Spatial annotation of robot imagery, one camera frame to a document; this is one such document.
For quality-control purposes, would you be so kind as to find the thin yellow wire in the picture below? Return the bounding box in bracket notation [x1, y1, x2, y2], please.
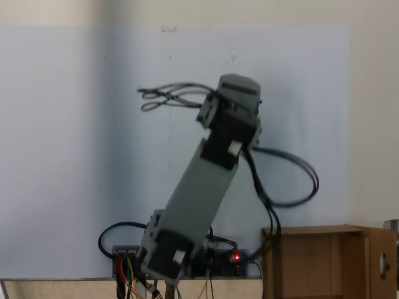
[199, 264, 210, 299]

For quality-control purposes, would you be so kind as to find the circuit board with jumper wires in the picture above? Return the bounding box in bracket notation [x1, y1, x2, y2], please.
[112, 245, 146, 278]

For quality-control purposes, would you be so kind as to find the coloured jumper wire bundle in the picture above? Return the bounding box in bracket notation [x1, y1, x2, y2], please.
[114, 257, 140, 299]

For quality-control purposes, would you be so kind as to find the black usb cable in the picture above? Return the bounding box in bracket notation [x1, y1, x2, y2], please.
[248, 257, 265, 299]

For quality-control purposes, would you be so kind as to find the blue circuit board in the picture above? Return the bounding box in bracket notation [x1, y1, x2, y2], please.
[190, 248, 250, 278]

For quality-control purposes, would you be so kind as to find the brown cardboard box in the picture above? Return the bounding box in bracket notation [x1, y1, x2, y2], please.
[261, 224, 399, 299]

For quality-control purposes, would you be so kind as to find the black arm motor cable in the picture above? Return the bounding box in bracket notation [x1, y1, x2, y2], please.
[246, 146, 320, 259]

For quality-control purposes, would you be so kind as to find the white paper sheet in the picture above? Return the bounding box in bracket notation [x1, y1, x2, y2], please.
[0, 26, 353, 279]

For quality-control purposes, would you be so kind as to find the thick black cable loop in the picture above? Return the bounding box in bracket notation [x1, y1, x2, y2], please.
[98, 220, 148, 259]

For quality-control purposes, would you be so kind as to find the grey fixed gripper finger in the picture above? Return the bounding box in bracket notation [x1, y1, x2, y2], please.
[219, 74, 261, 92]

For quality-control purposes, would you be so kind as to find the black gripper motor cable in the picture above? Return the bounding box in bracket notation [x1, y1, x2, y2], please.
[137, 81, 216, 113]

